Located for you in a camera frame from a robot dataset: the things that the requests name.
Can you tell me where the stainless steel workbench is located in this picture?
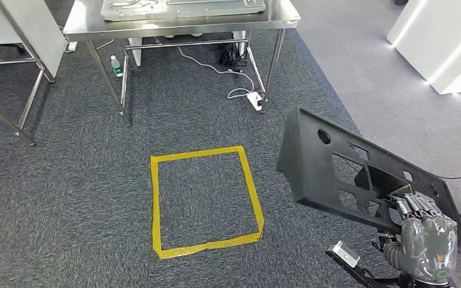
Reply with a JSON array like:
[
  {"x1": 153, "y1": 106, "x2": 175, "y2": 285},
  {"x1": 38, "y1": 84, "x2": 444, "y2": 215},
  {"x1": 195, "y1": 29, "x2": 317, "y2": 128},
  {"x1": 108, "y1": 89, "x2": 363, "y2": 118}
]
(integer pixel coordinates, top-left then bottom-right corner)
[{"x1": 62, "y1": 0, "x2": 301, "y2": 128}]

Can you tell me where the white power strip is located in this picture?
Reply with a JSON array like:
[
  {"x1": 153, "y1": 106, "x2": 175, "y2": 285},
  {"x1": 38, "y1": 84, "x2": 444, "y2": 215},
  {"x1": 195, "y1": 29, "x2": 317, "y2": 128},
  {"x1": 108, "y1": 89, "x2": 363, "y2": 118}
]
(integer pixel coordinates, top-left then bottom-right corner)
[{"x1": 246, "y1": 91, "x2": 264, "y2": 112}]

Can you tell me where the white power cable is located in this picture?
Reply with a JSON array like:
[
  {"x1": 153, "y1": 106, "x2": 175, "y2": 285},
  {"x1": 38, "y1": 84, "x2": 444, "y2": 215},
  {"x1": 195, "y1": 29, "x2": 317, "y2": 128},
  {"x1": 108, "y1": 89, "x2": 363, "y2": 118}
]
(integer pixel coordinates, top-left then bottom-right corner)
[{"x1": 176, "y1": 46, "x2": 255, "y2": 100}]

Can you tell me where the clear water bottle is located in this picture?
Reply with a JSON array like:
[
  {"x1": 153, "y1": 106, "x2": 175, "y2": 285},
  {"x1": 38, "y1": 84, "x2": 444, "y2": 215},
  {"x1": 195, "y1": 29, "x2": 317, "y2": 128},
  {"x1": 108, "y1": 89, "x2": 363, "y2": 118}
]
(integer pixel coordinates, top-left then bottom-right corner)
[{"x1": 110, "y1": 55, "x2": 124, "y2": 78}]

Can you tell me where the yellow floor tape square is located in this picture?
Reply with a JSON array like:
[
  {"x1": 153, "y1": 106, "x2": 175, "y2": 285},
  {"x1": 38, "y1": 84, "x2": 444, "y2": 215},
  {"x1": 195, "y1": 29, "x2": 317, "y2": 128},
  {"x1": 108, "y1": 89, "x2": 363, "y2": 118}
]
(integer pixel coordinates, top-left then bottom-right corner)
[{"x1": 150, "y1": 145, "x2": 265, "y2": 260}]

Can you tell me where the black plastic panel part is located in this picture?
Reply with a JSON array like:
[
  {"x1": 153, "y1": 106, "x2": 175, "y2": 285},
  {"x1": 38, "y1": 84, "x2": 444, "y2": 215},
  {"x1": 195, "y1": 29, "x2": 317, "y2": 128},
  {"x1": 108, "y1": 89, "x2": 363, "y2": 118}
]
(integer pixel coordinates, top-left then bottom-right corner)
[{"x1": 277, "y1": 105, "x2": 461, "y2": 255}]

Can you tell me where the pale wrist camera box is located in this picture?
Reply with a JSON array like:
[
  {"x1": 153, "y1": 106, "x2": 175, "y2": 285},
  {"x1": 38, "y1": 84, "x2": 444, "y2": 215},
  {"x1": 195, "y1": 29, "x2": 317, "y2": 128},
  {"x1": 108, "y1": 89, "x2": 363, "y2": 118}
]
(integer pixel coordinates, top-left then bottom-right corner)
[{"x1": 325, "y1": 240, "x2": 361, "y2": 269}]

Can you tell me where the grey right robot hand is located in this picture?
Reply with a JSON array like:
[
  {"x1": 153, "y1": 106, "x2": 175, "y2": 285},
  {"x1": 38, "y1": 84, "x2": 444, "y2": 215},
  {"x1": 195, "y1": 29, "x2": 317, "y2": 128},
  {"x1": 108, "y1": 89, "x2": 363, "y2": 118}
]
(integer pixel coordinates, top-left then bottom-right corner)
[{"x1": 381, "y1": 191, "x2": 459, "y2": 286}]

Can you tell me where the white display counter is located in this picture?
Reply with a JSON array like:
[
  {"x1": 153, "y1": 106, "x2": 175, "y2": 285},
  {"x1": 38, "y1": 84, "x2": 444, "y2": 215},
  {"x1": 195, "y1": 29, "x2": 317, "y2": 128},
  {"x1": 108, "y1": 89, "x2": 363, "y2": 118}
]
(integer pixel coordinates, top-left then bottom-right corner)
[{"x1": 387, "y1": 0, "x2": 461, "y2": 95}]

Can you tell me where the white board panel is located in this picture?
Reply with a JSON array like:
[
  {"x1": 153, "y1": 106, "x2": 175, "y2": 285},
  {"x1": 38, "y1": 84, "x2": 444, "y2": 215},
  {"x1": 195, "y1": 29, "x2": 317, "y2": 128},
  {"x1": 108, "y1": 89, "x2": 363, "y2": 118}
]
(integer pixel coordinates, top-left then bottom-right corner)
[{"x1": 0, "y1": 0, "x2": 68, "y2": 79}]

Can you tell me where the black cable bundle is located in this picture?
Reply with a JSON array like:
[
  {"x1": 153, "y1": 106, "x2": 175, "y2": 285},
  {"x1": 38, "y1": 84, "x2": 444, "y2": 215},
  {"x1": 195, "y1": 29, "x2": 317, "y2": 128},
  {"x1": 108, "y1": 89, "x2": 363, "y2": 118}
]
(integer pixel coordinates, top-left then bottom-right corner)
[{"x1": 217, "y1": 41, "x2": 245, "y2": 74}]

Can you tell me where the black camera bracket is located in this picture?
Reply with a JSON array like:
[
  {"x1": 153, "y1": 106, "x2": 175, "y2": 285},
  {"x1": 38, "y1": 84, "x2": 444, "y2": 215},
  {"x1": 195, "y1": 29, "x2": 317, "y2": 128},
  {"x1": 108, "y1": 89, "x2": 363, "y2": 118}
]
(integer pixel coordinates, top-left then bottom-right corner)
[{"x1": 328, "y1": 250, "x2": 404, "y2": 288}]

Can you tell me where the steel side table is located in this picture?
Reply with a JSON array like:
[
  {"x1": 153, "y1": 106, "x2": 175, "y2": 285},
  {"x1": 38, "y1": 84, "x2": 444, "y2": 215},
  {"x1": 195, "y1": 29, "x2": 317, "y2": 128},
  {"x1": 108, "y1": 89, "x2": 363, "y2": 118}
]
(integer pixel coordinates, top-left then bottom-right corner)
[{"x1": 0, "y1": 0, "x2": 68, "y2": 148}]

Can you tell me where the stamped grey metal panel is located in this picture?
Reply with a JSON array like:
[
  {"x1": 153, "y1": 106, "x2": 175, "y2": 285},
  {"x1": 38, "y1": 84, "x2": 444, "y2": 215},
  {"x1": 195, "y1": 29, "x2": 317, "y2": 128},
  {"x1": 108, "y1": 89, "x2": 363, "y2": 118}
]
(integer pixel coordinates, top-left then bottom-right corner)
[{"x1": 100, "y1": 0, "x2": 267, "y2": 22}]

